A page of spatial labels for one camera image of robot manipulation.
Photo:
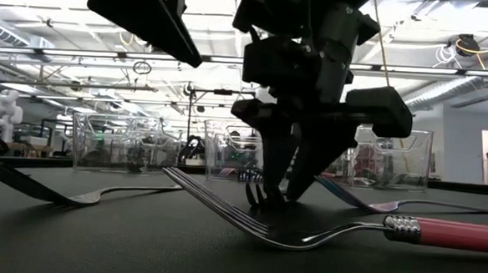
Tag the black background stand frame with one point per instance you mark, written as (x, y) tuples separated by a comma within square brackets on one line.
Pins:
[(223, 92)]

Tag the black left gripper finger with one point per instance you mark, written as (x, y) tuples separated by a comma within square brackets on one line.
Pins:
[(141, 14)]

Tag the black table frame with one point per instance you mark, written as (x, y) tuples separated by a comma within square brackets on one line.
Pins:
[(37, 163)]

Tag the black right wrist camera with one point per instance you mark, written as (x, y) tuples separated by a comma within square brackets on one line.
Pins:
[(279, 63)]

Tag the clear plastic bin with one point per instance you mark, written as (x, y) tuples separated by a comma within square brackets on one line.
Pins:
[(230, 152), (101, 146), (393, 169)]

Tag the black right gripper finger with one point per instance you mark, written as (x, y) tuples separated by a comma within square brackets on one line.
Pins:
[(322, 157), (280, 163)]

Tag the white humanoid robot figure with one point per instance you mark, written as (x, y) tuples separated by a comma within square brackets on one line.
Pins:
[(4, 115)]

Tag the long ceiling light rail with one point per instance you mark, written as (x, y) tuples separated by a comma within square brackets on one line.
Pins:
[(81, 53)]

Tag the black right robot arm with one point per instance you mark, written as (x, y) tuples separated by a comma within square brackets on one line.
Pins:
[(330, 15)]

